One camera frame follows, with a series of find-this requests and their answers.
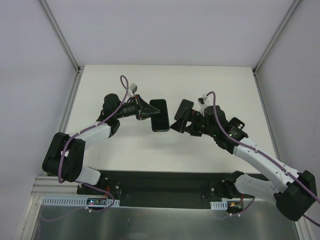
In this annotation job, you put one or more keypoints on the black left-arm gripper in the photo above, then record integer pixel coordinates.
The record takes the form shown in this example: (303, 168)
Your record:
(137, 108)

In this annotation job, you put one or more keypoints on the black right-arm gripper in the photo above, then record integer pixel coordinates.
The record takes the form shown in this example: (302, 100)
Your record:
(191, 120)

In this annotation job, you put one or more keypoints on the black smartphone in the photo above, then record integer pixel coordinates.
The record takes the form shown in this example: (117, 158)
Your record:
(184, 104)

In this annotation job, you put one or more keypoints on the teal-edged smartphone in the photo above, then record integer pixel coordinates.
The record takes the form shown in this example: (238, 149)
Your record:
(160, 121)

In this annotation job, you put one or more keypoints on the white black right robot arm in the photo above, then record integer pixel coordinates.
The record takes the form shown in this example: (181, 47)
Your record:
(291, 191)

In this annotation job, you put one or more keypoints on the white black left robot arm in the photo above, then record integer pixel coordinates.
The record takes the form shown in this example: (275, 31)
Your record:
(65, 155)

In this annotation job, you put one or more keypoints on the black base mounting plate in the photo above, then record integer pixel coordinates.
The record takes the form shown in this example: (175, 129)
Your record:
(174, 190)

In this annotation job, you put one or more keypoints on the shiny metal front sheet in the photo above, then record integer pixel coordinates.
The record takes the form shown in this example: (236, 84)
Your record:
(261, 222)

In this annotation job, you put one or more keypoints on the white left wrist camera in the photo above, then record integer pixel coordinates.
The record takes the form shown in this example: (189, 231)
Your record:
(132, 88)

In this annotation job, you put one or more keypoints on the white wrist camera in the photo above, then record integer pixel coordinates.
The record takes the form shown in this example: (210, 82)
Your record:
(132, 88)
(203, 100)

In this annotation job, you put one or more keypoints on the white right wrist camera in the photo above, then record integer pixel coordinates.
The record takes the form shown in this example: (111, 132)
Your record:
(203, 100)

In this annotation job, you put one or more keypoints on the right slotted cable duct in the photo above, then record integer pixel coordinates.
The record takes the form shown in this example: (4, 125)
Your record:
(219, 205)

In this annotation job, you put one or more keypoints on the slotted cable duct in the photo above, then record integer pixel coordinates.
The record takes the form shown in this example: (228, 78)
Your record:
(219, 205)
(66, 201)

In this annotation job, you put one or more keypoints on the aluminium front frame rail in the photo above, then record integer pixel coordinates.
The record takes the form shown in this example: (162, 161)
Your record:
(49, 186)

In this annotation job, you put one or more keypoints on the left aluminium frame post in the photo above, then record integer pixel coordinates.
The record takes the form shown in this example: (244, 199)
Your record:
(59, 34)

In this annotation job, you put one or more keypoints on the aluminium frame post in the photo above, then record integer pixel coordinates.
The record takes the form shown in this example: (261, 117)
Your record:
(59, 34)
(277, 34)

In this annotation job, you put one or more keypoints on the left slotted cable duct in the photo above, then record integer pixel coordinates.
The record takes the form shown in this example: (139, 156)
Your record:
(66, 201)

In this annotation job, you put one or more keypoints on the right aluminium frame post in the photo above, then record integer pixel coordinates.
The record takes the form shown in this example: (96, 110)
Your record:
(277, 34)

